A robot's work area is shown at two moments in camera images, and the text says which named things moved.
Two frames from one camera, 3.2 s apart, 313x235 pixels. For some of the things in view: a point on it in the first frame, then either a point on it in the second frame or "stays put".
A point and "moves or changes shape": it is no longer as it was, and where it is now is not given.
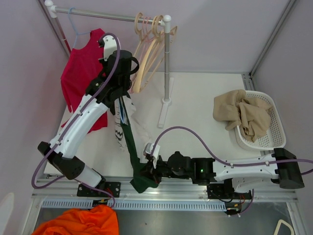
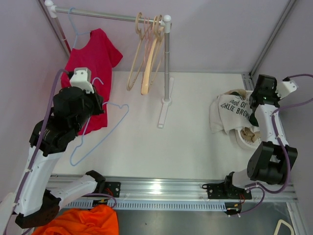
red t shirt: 82,68 stays put
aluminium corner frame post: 248,78 stays put
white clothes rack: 166,21 stays put
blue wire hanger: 122,109 moves or changes shape
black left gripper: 104,66 -> 98,100
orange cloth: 100,220 stays put
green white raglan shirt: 141,180 -> 231,111
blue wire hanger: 74,27 stays put
